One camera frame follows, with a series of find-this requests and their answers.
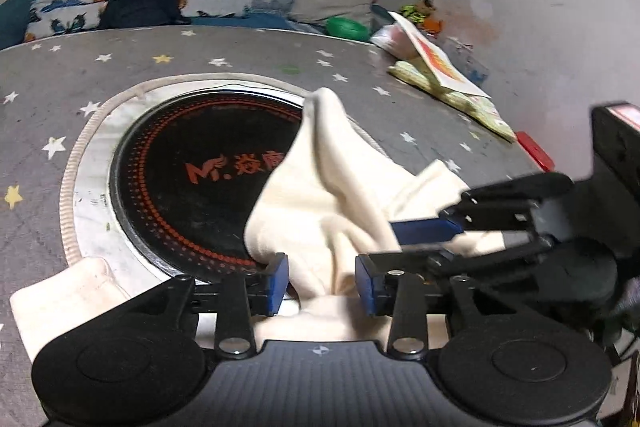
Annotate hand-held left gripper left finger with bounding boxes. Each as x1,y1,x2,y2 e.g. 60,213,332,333
170,253,291,361

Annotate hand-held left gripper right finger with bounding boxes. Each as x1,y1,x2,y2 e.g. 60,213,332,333
355,254,497,361

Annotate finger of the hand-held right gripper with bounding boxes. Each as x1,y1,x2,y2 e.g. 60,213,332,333
389,172,576,249
370,232,557,282

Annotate cream garment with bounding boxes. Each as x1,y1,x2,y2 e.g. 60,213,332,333
243,87,506,349

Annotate red flat object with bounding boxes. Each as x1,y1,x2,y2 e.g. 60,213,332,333
515,131,556,172

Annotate black round induction cooker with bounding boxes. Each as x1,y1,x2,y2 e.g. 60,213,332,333
109,89,312,284

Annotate green floral cloth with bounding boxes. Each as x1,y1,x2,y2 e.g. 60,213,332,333
388,60,518,142

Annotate white booklet with orange print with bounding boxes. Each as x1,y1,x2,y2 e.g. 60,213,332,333
387,11,492,98

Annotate clear plastic bag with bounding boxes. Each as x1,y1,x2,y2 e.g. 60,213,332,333
370,23,420,60

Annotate cream quilted cloth flap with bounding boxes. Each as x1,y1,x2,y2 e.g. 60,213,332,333
9,256,132,364

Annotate green round lid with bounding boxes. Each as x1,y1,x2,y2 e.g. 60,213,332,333
325,17,372,42

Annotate colourful toy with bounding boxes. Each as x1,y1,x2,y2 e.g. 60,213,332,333
399,0,445,34

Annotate grey star print tablecloth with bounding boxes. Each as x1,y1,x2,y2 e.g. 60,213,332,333
0,24,543,427

